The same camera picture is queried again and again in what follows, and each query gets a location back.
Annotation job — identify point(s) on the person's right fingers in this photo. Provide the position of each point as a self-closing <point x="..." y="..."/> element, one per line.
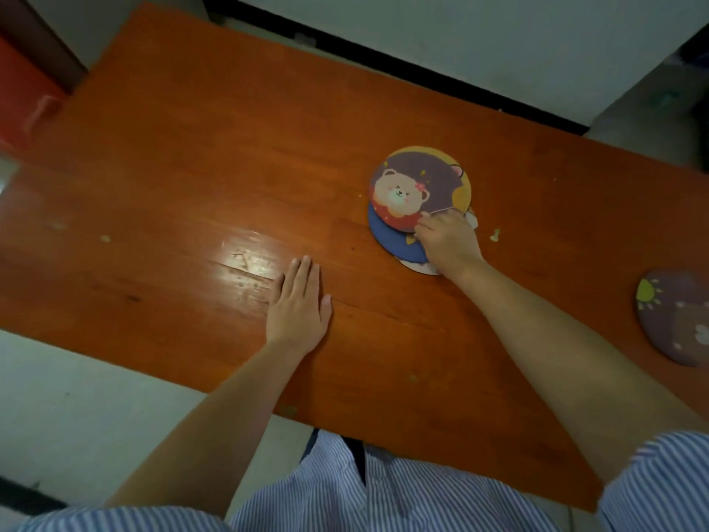
<point x="431" y="224"/>

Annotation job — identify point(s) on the red furniture piece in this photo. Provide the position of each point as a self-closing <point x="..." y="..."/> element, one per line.
<point x="25" y="96"/>

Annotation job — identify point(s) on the person's left middle finger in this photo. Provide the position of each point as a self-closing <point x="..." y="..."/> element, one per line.
<point x="304" y="278"/>

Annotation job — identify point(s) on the person's left little finger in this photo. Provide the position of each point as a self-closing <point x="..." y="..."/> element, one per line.
<point x="277" y="289"/>

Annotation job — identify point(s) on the person's right hand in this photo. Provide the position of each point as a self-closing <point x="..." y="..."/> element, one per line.
<point x="451" y="243"/>

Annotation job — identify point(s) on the person's left hand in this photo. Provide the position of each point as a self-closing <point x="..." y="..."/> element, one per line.
<point x="296" y="318"/>

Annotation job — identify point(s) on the person's left thumb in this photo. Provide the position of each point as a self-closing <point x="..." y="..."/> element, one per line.
<point x="327" y="309"/>

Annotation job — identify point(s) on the round white mat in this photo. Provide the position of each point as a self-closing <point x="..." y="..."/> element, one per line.
<point x="412" y="266"/>

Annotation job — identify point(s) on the round purple sun print mat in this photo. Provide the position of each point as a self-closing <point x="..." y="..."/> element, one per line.
<point x="678" y="318"/>

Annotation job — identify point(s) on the round blue mat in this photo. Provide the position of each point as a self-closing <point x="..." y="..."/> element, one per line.
<point x="390" y="238"/>

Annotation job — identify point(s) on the person's right forearm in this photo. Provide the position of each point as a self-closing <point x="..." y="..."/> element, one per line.
<point x="559" y="360"/>

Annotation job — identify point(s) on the round bear print mat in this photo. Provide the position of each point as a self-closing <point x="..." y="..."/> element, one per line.
<point x="412" y="185"/>

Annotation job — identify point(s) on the blue white striped shirt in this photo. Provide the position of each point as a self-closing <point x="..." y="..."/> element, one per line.
<point x="387" y="495"/>

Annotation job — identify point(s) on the person's left forearm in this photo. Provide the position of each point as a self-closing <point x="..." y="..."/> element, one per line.
<point x="210" y="432"/>

